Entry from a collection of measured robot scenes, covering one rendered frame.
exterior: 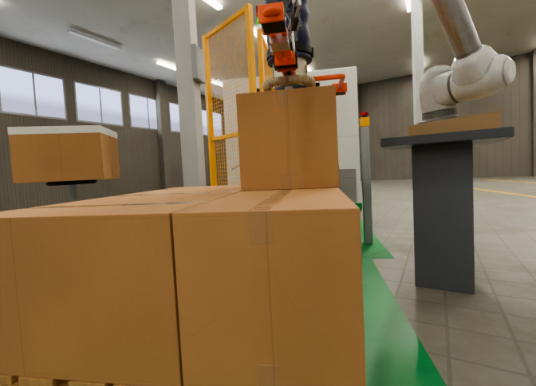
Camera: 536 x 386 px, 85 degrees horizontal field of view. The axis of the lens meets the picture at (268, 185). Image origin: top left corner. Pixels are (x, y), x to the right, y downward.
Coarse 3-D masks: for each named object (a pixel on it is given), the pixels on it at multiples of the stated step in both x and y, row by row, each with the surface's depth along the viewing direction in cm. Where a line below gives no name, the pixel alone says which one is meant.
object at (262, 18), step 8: (264, 8) 84; (264, 16) 84; (272, 16) 84; (280, 16) 83; (264, 24) 85; (272, 24) 86; (280, 24) 86; (264, 32) 90; (272, 32) 91; (280, 32) 91
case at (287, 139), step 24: (240, 96) 120; (264, 96) 119; (288, 96) 117; (312, 96) 116; (240, 120) 121; (264, 120) 119; (288, 120) 118; (312, 120) 117; (336, 120) 115; (240, 144) 121; (264, 144) 120; (288, 144) 118; (312, 144) 117; (336, 144) 116; (240, 168) 122; (264, 168) 120; (288, 168) 119; (312, 168) 118; (336, 168) 116
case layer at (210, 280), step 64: (192, 192) 130; (256, 192) 111; (320, 192) 97; (0, 256) 72; (64, 256) 69; (128, 256) 66; (192, 256) 64; (256, 256) 61; (320, 256) 59; (0, 320) 73; (64, 320) 70; (128, 320) 67; (192, 320) 65; (256, 320) 62; (320, 320) 60; (128, 384) 68; (192, 384) 66; (256, 384) 63; (320, 384) 61
